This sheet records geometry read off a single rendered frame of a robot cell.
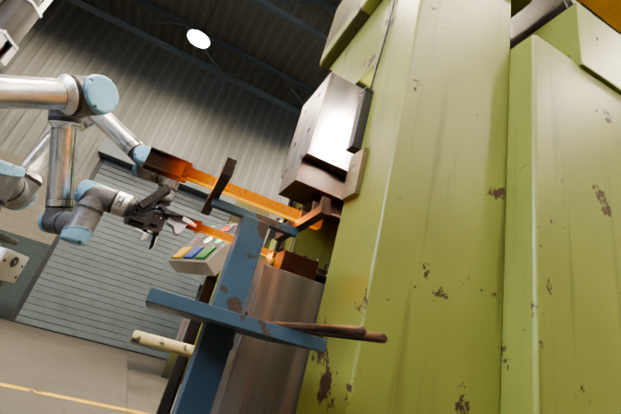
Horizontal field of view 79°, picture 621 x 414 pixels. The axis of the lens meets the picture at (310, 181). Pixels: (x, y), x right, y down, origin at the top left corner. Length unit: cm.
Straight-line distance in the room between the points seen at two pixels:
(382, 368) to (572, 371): 52
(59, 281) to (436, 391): 865
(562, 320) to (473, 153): 52
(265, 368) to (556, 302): 80
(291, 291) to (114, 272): 818
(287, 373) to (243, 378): 12
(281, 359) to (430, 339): 40
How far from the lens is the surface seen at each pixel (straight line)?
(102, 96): 129
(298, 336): 67
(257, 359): 112
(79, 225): 129
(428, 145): 120
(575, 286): 133
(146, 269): 922
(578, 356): 129
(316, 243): 165
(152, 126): 1019
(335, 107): 153
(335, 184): 145
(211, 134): 1031
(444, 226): 114
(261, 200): 88
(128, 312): 917
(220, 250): 172
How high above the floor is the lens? 69
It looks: 25 degrees up
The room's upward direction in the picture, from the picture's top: 16 degrees clockwise
